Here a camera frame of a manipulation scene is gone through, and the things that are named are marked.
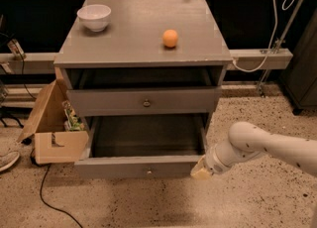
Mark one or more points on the grey wooden drawer cabinet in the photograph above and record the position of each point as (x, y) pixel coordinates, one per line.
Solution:
(130, 54)

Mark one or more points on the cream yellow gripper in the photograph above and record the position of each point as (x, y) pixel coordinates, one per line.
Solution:
(211, 164)

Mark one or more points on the open cardboard box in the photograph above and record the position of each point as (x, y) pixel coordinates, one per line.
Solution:
(45, 125)

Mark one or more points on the dark grey side cabinet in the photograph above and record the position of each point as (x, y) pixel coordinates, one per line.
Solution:
(299, 80)

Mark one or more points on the orange fruit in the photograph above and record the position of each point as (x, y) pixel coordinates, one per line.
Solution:
(170, 38)

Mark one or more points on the grey top drawer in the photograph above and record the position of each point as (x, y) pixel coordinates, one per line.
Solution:
(144, 101)

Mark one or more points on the white ceramic bowl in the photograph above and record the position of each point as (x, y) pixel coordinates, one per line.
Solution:
(95, 17)

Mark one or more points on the grey drawer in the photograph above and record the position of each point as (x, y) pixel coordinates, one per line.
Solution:
(143, 146)
(144, 101)

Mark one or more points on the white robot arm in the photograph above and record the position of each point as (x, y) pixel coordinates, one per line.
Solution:
(246, 142)

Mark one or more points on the metal stand pole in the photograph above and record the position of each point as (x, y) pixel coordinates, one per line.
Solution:
(273, 48)

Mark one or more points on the white sneaker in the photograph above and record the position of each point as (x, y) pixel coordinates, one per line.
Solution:
(8, 160)

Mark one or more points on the green packet in box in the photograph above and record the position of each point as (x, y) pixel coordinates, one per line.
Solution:
(72, 122)

